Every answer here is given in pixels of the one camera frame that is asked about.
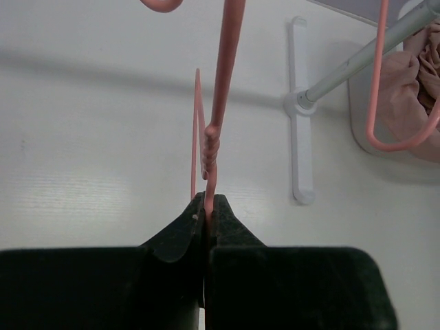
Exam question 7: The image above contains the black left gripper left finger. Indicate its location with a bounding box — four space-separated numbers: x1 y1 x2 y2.
141 192 205 263

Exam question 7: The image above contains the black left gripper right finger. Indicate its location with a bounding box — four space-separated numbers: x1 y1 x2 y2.
208 195 266 250

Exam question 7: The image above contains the pink hanger with dusty garment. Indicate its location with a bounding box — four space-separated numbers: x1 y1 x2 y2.
139 0 247 219

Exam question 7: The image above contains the pink wire hanger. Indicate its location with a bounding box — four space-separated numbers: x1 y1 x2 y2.
365 0 439 152

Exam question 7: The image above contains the dusty pink garment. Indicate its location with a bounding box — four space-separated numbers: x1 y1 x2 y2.
377 19 439 140

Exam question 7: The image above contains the white metal clothes rack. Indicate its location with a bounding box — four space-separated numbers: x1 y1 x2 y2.
283 0 440 206

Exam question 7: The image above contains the white plastic basket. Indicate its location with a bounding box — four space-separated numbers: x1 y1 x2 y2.
346 6 440 183

